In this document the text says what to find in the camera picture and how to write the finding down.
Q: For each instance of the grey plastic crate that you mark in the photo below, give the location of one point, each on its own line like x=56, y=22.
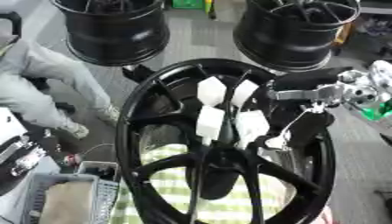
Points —
x=104, y=192

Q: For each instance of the tan cloth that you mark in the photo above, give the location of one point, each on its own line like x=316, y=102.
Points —
x=66, y=204

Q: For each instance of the person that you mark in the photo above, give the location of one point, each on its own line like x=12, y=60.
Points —
x=41, y=75

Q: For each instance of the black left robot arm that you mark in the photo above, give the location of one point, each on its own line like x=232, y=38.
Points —
x=18, y=163

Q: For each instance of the white pin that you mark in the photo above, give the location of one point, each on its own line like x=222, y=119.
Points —
x=211, y=91
x=244, y=92
x=251, y=125
x=210, y=122

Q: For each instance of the yellow tag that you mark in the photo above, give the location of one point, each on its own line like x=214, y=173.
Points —
x=344, y=33

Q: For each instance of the green box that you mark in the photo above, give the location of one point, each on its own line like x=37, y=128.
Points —
x=187, y=3

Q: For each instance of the black spoked wheel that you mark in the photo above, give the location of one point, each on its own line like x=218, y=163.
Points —
x=168, y=166

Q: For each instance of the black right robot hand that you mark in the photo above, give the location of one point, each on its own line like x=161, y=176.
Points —
x=306, y=78

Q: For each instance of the black wheel rim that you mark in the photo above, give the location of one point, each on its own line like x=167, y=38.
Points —
x=291, y=32
x=117, y=32

